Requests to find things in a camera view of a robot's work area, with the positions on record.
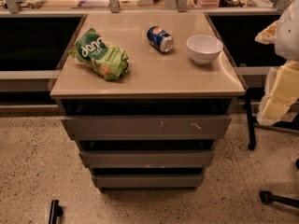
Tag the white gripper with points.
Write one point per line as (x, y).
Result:
(288, 36)

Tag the grey bottom drawer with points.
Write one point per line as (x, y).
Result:
(147, 181)

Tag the grey drawer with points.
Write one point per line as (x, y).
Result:
(147, 181)
(86, 128)
(146, 159)

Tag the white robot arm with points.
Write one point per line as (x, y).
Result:
(283, 34)

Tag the grey top drawer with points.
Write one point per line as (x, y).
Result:
(86, 128)

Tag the grey three-drawer cabinet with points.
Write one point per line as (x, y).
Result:
(156, 84)

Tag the grey middle drawer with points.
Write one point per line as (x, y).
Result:
(146, 159)

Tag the black table leg with caster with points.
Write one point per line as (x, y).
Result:
(250, 122)

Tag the white bowl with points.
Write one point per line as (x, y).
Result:
(203, 49)

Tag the black chair base leg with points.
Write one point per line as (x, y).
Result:
(269, 197)

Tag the blue soda can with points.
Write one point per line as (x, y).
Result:
(160, 39)

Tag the green chip bag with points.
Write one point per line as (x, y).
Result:
(109, 62)

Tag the black object on floor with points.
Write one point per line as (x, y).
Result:
(56, 212)

